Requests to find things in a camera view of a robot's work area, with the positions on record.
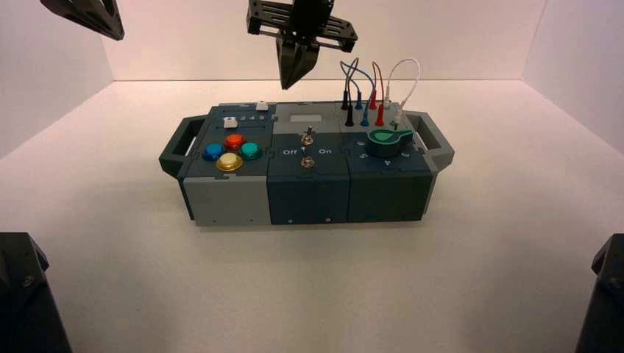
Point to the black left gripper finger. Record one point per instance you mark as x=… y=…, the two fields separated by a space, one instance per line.
x=113 y=12
x=80 y=13

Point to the metal toggle switch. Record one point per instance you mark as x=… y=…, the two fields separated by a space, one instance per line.
x=307 y=135
x=306 y=159

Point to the green rotary knob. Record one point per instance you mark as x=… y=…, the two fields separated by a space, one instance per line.
x=387 y=141

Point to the blue round push button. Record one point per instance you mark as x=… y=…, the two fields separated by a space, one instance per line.
x=212 y=151

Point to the yellow round push button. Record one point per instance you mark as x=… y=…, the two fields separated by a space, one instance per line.
x=229 y=162

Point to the dark blue grey control box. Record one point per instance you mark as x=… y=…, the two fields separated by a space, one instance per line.
x=307 y=195

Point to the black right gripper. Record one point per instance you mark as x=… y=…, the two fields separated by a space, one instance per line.
x=312 y=19

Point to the grey display window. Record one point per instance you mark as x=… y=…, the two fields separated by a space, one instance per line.
x=305 y=118

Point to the red round push button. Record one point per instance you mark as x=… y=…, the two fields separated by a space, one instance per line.
x=234 y=142

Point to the white slider knob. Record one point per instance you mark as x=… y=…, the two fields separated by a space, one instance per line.
x=229 y=122
x=262 y=105

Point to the green round push button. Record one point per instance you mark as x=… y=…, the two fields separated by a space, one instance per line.
x=250 y=150

